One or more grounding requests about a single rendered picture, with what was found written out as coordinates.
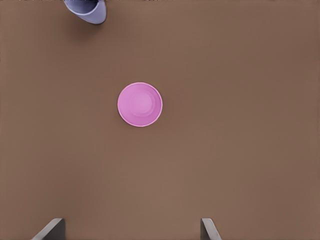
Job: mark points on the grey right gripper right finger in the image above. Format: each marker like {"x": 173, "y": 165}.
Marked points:
{"x": 209, "y": 230}

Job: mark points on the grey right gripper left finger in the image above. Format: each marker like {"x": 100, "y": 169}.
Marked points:
{"x": 51, "y": 230}

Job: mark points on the blue bowl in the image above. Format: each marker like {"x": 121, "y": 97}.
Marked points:
{"x": 90, "y": 10}

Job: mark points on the pink bowl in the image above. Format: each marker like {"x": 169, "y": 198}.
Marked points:
{"x": 140, "y": 104}

